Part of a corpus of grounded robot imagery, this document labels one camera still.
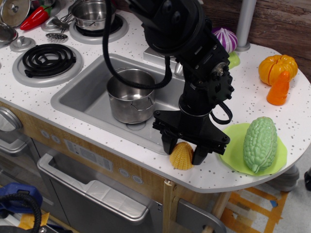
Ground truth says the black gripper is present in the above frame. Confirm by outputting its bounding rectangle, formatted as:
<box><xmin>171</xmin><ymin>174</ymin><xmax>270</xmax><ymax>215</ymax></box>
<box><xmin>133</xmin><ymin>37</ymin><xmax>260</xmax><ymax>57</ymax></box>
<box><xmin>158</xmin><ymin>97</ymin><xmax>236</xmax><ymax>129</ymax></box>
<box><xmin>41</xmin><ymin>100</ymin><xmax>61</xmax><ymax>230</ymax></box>
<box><xmin>153</xmin><ymin>110</ymin><xmax>230</xmax><ymax>165</ymax></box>

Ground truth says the yellow toy corn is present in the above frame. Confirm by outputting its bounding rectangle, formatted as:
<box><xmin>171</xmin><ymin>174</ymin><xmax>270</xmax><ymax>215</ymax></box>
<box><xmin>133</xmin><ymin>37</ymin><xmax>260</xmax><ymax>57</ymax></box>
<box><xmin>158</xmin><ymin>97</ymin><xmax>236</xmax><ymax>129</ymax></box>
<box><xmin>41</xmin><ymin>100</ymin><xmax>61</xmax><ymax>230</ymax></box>
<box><xmin>169</xmin><ymin>142</ymin><xmax>194</xmax><ymax>170</ymax></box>

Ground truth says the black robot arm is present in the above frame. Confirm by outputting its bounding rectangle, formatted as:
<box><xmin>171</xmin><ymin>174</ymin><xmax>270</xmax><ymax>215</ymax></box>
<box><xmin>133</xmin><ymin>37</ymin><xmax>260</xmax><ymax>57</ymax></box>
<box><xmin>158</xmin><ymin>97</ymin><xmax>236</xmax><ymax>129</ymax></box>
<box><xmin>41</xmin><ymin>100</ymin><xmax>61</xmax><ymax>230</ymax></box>
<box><xmin>128</xmin><ymin>0</ymin><xmax>234</xmax><ymax>165</ymax></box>

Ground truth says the steel pot in sink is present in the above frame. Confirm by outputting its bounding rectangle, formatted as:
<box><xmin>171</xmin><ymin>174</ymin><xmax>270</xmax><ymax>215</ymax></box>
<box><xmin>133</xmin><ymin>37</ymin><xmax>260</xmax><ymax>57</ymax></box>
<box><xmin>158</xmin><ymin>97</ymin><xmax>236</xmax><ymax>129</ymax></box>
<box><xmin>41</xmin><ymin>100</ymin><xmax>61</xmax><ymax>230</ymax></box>
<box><xmin>106</xmin><ymin>68</ymin><xmax>156</xmax><ymax>124</ymax></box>

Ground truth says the grey toy sink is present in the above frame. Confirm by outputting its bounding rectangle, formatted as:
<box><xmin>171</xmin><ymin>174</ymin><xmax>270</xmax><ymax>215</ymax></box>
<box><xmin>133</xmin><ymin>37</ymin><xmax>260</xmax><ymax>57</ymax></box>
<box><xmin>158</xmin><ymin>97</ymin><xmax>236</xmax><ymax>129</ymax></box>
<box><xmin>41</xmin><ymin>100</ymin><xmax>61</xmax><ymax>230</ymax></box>
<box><xmin>51</xmin><ymin>54</ymin><xmax>185</xmax><ymax>154</ymax></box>

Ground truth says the steel pot on stove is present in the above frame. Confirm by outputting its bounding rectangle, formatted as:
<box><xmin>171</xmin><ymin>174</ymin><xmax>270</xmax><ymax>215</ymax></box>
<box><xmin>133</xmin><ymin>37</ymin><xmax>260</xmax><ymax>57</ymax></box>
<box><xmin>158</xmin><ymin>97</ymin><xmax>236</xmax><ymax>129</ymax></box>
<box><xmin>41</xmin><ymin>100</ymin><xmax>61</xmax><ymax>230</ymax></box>
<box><xmin>71</xmin><ymin>0</ymin><xmax>106</xmax><ymax>31</ymax></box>

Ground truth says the steel pot lid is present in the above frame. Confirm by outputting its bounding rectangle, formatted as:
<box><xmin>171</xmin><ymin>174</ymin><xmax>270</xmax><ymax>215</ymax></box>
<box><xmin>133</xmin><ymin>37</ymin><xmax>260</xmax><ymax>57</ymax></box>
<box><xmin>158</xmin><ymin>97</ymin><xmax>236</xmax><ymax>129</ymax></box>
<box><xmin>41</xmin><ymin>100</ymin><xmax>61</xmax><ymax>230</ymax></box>
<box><xmin>0</xmin><ymin>0</ymin><xmax>31</xmax><ymax>27</ymax></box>

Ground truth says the light green plate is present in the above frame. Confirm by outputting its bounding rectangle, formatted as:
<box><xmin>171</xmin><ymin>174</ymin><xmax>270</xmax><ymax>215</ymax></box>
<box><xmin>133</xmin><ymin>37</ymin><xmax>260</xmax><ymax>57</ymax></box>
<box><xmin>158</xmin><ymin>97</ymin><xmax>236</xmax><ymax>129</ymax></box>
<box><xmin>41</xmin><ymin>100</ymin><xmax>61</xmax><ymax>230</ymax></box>
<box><xmin>220</xmin><ymin>123</ymin><xmax>287</xmax><ymax>176</ymax></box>

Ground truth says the green bitter gourd toy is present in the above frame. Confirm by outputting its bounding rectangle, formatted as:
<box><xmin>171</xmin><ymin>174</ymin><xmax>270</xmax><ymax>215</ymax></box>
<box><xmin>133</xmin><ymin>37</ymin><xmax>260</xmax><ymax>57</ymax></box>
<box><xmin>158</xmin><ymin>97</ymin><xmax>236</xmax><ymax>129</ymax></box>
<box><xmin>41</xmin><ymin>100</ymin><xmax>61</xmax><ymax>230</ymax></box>
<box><xmin>243</xmin><ymin>116</ymin><xmax>277</xmax><ymax>174</ymax></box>

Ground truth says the silver toy faucet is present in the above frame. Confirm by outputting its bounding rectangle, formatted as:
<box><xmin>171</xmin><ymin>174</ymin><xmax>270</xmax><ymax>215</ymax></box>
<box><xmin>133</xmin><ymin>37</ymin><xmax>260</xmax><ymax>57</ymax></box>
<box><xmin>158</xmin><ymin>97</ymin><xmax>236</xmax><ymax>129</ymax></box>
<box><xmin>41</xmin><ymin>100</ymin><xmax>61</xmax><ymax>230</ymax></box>
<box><xmin>143</xmin><ymin>48</ymin><xmax>183</xmax><ymax>76</ymax></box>

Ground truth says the green toy cutting board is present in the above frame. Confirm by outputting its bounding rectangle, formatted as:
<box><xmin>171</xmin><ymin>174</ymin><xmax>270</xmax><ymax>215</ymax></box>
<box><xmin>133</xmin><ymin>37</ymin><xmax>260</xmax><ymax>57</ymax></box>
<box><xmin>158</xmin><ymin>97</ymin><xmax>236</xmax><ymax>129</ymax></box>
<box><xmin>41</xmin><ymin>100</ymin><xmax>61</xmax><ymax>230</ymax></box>
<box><xmin>228</xmin><ymin>51</ymin><xmax>241</xmax><ymax>69</ymax></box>

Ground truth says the orange toy carrot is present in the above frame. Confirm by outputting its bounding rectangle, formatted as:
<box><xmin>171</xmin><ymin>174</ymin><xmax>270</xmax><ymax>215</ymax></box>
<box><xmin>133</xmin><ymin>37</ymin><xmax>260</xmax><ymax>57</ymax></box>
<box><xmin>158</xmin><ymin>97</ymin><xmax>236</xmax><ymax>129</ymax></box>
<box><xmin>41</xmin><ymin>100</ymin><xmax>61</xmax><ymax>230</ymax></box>
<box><xmin>266</xmin><ymin>71</ymin><xmax>290</xmax><ymax>106</ymax></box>

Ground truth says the silver oven door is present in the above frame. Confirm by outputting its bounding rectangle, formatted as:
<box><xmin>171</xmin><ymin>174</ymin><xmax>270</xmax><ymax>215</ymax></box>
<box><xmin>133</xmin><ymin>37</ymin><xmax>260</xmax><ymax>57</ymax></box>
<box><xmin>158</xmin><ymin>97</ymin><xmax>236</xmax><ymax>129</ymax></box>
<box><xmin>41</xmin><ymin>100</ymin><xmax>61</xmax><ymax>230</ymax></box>
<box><xmin>37</xmin><ymin>153</ymin><xmax>163</xmax><ymax>233</ymax></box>

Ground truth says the orange toy pumpkin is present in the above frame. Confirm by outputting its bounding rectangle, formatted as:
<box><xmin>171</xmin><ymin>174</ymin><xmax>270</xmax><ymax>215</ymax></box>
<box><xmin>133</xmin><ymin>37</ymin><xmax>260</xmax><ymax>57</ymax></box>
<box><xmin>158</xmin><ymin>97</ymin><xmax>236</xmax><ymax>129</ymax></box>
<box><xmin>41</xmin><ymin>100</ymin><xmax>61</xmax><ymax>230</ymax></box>
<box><xmin>258</xmin><ymin>55</ymin><xmax>298</xmax><ymax>86</ymax></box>

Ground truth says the purple toy onion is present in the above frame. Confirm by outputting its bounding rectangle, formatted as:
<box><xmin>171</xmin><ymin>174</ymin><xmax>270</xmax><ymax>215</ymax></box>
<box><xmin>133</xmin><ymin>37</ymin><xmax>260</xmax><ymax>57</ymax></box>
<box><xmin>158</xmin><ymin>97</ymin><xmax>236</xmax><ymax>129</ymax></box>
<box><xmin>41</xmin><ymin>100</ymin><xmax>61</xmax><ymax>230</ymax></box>
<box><xmin>212</xmin><ymin>27</ymin><xmax>238</xmax><ymax>53</ymax></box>

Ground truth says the grey support pole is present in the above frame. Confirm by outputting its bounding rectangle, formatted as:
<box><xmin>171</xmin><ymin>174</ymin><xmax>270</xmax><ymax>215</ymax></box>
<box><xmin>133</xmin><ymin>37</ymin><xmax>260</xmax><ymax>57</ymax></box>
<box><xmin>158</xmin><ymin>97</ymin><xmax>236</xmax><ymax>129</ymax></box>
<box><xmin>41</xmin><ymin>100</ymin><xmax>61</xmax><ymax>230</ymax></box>
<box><xmin>236</xmin><ymin>0</ymin><xmax>257</xmax><ymax>52</ymax></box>

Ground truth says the black coil burner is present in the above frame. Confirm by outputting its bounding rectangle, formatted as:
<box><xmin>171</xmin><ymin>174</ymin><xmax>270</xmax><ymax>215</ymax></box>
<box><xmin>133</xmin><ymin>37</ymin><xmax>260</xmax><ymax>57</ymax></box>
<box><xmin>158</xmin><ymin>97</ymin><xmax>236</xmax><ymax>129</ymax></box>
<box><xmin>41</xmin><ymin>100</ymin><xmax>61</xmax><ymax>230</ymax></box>
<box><xmin>22</xmin><ymin>44</ymin><xmax>77</xmax><ymax>78</ymax></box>

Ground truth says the silver slotted spoon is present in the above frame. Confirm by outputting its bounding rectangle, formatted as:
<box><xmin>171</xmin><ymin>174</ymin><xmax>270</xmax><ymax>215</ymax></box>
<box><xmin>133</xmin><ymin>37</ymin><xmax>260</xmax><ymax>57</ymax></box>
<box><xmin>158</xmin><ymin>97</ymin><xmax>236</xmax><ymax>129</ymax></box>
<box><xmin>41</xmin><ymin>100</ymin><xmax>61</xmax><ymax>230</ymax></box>
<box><xmin>46</xmin><ymin>33</ymin><xmax>68</xmax><ymax>40</ymax></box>

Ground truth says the blue tool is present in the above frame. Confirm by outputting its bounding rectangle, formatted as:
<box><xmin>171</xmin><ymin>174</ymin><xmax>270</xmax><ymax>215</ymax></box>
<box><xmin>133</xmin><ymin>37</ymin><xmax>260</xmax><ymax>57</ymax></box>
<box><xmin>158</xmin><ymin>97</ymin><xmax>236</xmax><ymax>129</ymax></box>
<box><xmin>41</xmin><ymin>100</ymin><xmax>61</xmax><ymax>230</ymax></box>
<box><xmin>0</xmin><ymin>183</ymin><xmax>43</xmax><ymax>214</ymax></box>

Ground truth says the grey stove knob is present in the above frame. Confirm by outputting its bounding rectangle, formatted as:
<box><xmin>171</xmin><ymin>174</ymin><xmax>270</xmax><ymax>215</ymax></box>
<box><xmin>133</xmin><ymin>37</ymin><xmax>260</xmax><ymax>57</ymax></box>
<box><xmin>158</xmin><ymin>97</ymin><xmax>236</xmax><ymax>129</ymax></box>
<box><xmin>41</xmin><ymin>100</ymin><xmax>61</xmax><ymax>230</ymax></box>
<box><xmin>10</xmin><ymin>36</ymin><xmax>36</xmax><ymax>52</ymax></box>

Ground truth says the red toy pepper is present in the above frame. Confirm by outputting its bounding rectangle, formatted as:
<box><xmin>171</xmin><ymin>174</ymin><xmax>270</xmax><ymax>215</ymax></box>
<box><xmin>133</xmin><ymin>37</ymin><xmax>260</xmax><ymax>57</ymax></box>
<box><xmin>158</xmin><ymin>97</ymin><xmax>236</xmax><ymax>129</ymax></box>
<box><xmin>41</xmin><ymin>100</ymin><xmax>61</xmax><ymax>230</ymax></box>
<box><xmin>20</xmin><ymin>5</ymin><xmax>52</xmax><ymax>31</ymax></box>

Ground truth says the steel strainer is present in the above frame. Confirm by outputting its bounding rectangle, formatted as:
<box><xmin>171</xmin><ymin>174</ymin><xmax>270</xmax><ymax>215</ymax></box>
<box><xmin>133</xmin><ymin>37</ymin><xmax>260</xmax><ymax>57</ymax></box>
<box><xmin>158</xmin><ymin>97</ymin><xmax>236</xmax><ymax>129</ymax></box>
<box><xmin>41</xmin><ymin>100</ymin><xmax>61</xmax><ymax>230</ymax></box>
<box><xmin>0</xmin><ymin>22</ymin><xmax>18</xmax><ymax>45</ymax></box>

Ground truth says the grey rear burner ring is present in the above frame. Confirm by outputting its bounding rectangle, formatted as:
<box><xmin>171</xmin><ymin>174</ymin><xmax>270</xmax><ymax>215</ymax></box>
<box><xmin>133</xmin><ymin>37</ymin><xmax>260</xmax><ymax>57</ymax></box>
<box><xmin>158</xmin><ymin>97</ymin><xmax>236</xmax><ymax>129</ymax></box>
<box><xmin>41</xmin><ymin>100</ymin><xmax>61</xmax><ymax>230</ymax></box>
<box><xmin>69</xmin><ymin>12</ymin><xmax>129</xmax><ymax>45</ymax></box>

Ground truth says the black cable hose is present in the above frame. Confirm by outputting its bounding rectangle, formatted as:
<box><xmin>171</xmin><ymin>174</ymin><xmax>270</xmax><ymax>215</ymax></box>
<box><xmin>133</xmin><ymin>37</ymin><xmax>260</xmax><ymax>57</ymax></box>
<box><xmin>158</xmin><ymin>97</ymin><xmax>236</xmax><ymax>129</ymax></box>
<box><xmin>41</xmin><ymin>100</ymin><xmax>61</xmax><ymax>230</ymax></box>
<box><xmin>0</xmin><ymin>193</ymin><xmax>43</xmax><ymax>233</ymax></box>

